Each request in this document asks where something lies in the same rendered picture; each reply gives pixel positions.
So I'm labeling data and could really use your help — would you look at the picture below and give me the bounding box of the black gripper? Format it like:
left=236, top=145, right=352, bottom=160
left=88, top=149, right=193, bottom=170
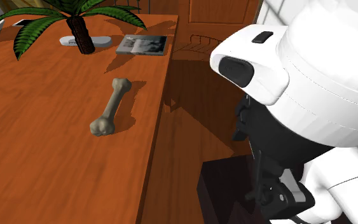
left=232, top=94, right=335, bottom=221

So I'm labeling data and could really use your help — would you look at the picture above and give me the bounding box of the dark robot stand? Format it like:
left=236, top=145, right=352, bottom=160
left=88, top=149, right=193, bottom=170
left=196, top=155, right=274, bottom=224

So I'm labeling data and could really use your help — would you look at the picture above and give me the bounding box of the grey-beige toy bone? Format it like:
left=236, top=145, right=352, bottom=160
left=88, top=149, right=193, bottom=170
left=89, top=77, right=133, bottom=137

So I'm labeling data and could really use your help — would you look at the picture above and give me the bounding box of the brown wooden door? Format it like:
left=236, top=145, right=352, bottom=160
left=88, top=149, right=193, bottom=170
left=177, top=0, right=264, bottom=63

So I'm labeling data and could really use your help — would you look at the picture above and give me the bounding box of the grey book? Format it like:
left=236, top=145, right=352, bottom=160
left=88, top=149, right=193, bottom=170
left=115, top=34, right=169, bottom=57

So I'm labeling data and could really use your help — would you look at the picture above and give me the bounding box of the white oblong remote control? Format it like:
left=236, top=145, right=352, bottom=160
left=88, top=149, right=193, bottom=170
left=59, top=35, right=113, bottom=48

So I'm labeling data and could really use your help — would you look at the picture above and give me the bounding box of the brown wooden table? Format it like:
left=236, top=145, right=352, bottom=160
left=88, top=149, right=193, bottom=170
left=0, top=13, right=180, bottom=224

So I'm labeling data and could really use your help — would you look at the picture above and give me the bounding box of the green palm plant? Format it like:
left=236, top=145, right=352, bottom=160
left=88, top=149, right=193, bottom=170
left=0, top=0, right=148, bottom=61

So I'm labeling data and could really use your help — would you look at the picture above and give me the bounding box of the dark flat phone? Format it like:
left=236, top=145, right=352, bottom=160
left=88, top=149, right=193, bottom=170
left=12, top=18, right=38, bottom=28

